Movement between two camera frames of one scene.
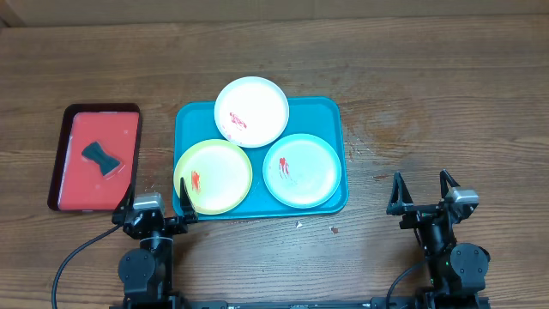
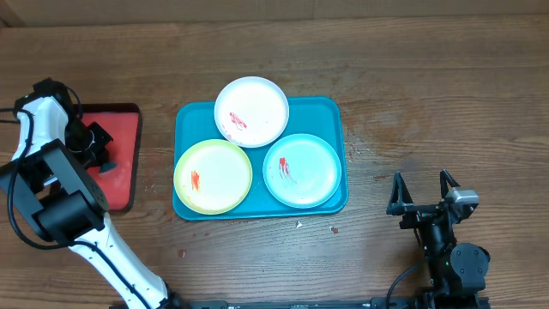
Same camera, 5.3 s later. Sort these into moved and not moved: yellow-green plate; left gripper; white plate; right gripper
Moved: left gripper
Not moved: yellow-green plate; right gripper; white plate
